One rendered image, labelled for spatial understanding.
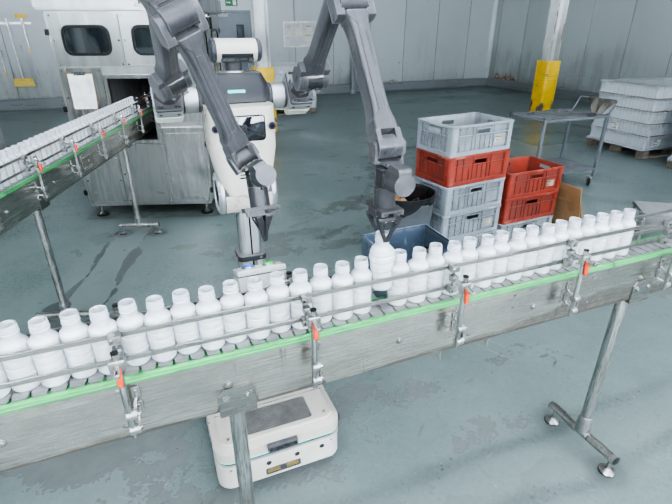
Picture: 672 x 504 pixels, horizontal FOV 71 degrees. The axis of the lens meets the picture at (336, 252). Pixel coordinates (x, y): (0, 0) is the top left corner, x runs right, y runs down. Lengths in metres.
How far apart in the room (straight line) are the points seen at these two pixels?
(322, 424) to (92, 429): 1.04
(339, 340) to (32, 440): 0.75
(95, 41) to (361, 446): 3.96
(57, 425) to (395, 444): 1.50
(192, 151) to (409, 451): 3.48
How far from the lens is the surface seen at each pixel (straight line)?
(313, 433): 2.08
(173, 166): 4.89
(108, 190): 5.16
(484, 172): 3.79
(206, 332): 1.21
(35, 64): 13.20
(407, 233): 2.07
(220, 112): 1.27
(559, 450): 2.52
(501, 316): 1.61
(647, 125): 8.13
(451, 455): 2.35
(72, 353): 1.22
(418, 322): 1.41
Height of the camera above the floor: 1.73
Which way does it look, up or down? 26 degrees down
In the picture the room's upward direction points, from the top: straight up
